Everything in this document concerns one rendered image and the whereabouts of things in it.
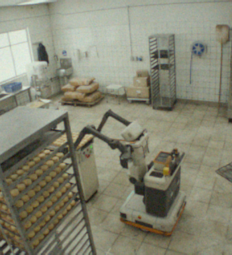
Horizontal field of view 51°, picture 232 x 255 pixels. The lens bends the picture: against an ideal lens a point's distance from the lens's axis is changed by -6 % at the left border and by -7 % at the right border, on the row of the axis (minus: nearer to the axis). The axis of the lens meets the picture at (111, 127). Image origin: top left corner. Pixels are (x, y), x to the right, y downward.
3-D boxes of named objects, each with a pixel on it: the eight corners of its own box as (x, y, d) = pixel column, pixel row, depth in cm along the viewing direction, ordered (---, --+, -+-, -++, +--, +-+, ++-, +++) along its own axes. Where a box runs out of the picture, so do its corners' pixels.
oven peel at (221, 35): (212, 109, 608) (215, 24, 544) (212, 109, 612) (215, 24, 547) (224, 110, 594) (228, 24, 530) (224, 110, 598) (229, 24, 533)
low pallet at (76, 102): (58, 105, 747) (58, 101, 742) (73, 96, 811) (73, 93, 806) (93, 107, 695) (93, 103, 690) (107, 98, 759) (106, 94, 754)
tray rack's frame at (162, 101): (158, 100, 690) (154, 34, 615) (176, 101, 668) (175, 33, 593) (151, 109, 639) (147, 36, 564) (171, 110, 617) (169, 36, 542)
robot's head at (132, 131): (144, 129, 282) (136, 119, 282) (136, 138, 266) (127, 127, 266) (136, 135, 291) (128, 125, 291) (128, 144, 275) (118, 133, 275)
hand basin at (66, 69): (83, 83, 799) (79, 48, 754) (77, 86, 770) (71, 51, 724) (59, 82, 845) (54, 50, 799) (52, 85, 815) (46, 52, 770)
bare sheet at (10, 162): (24, 125, 193) (24, 123, 193) (63, 132, 175) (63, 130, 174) (-40, 165, 146) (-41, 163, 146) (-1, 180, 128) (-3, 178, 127)
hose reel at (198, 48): (206, 84, 620) (207, 40, 573) (205, 85, 606) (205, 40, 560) (190, 82, 639) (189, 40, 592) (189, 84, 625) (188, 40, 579)
